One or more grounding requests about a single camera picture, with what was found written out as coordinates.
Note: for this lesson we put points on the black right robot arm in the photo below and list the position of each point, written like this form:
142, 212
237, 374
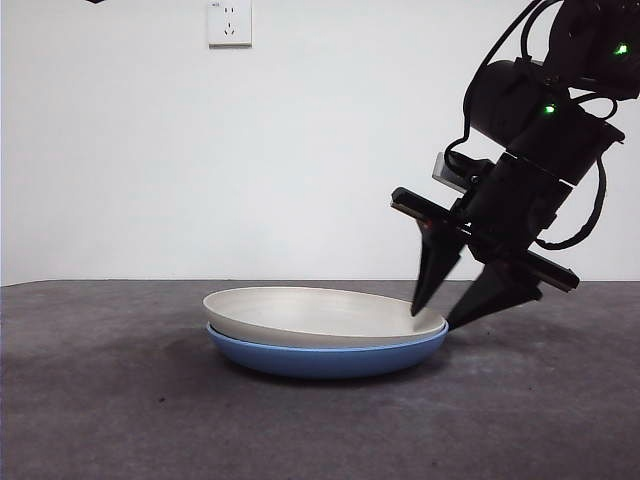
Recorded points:
505, 100

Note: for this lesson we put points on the white wall power socket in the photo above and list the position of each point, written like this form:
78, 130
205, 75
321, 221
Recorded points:
230, 25

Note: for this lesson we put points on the blue round plate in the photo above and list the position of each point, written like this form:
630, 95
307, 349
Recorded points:
325, 362

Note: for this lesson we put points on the white round plate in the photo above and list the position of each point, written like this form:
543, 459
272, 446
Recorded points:
310, 315

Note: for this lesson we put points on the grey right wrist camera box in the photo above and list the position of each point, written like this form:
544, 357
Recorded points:
447, 175

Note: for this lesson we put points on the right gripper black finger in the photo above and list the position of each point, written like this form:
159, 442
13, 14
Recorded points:
435, 265
500, 295

